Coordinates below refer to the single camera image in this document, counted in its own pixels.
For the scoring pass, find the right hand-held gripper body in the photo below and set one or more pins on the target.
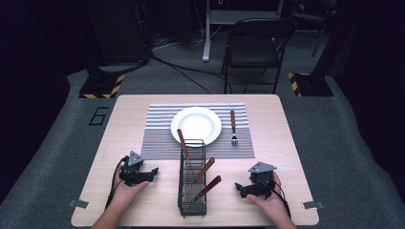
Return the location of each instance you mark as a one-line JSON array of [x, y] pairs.
[[262, 178]]

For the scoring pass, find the person's right hand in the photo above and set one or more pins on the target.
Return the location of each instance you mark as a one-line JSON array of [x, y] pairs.
[[270, 205]]

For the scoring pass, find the white plate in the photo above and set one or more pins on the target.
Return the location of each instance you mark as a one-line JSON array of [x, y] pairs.
[[196, 124]]

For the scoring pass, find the black folding chair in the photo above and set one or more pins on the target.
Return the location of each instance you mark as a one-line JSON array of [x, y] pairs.
[[254, 52]]

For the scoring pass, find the striped-edge black stand base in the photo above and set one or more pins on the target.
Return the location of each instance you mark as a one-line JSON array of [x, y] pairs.
[[100, 86], [313, 85]]

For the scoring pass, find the person's left hand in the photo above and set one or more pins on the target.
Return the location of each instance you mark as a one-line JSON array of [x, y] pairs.
[[127, 191]]

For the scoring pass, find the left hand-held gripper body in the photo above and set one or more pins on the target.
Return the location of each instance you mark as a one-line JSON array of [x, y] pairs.
[[132, 168]]

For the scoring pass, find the white desk frame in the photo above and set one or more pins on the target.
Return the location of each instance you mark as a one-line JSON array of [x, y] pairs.
[[207, 38]]

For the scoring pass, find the dark cabinet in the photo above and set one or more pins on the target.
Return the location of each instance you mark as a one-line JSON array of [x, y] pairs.
[[121, 31]]

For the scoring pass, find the grey metal table bracket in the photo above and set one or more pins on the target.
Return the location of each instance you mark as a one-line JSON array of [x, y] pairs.
[[78, 204], [313, 205]]

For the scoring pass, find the grey striped placemat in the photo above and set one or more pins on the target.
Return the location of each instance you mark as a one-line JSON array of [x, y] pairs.
[[159, 144]]

